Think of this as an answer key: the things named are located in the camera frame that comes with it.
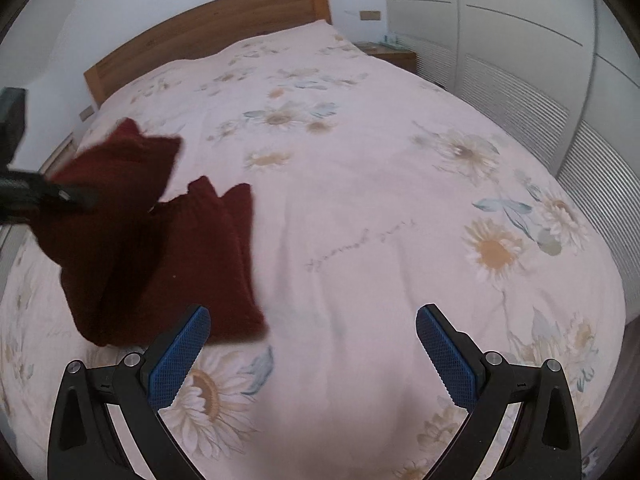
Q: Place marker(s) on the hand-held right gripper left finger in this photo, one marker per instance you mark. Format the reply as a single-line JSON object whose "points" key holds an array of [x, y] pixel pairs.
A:
{"points": [[177, 355]]}

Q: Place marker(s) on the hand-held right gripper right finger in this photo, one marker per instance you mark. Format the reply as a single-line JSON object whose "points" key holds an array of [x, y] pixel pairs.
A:
{"points": [[447, 355]]}

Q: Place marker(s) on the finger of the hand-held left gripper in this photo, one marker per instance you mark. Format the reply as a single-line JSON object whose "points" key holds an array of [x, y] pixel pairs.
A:
{"points": [[30, 187]]}

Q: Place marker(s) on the dark red knit sweater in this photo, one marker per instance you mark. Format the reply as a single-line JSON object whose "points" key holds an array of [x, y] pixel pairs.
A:
{"points": [[125, 270]]}

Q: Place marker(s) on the wooden nightstand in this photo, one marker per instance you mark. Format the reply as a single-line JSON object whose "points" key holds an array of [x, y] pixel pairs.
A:
{"points": [[60, 152], [395, 57]]}

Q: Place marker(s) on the bed with floral sheet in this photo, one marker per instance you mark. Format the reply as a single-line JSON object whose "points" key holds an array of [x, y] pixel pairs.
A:
{"points": [[350, 185]]}

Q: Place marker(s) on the wooden headboard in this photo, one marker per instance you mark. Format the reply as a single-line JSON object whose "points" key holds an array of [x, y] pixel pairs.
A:
{"points": [[225, 15]]}

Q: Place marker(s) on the white wardrobe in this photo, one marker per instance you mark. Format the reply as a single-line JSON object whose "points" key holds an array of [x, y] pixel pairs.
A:
{"points": [[500, 20]]}

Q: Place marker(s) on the wall switch plate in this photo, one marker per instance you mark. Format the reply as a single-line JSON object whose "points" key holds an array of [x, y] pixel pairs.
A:
{"points": [[87, 113], [370, 15]]}

